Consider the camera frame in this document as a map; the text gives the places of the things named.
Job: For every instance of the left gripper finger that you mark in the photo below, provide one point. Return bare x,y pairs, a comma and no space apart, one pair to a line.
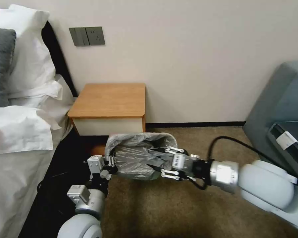
111,160
106,174

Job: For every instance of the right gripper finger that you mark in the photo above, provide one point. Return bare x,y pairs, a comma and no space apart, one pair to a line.
175,149
171,174

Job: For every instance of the white trash can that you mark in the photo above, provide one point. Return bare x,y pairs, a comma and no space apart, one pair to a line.
172,143

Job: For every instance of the grey translucent garbage bag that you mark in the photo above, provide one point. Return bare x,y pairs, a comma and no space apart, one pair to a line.
131,158

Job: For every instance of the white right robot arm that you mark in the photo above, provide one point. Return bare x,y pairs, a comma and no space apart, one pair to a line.
263,186

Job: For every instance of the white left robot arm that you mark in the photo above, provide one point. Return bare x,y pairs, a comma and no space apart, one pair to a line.
87,223

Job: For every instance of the black baseboard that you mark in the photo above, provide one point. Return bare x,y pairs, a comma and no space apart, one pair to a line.
196,123

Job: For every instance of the black bed base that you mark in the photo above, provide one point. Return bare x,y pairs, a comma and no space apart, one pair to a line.
47,198

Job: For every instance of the wooden nightstand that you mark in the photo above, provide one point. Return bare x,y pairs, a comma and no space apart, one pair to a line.
109,101

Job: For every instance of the white duvet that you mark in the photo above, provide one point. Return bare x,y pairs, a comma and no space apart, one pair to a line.
12,188

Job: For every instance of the white paper label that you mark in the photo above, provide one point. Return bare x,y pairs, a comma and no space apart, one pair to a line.
286,140

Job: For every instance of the flat white pillow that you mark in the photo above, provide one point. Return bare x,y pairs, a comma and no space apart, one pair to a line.
19,129

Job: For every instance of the small white pillow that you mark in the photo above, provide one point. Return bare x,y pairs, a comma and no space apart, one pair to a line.
39,93

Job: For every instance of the blue-grey armchair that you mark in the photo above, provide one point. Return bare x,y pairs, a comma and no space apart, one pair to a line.
275,99

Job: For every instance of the black headboard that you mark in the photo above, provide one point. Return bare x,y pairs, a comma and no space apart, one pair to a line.
62,62

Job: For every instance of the large white pillow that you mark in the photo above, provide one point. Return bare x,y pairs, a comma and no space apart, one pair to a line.
29,54

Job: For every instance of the grey knitted pillow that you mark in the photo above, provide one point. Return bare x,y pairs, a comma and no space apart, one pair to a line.
0,64

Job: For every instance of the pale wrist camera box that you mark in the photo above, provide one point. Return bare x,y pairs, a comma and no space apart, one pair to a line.
95,163
182,162

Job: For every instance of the grey wall socket plate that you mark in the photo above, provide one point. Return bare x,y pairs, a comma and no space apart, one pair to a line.
95,35

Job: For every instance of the grey wall switch plate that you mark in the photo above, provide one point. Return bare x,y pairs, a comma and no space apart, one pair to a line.
78,36

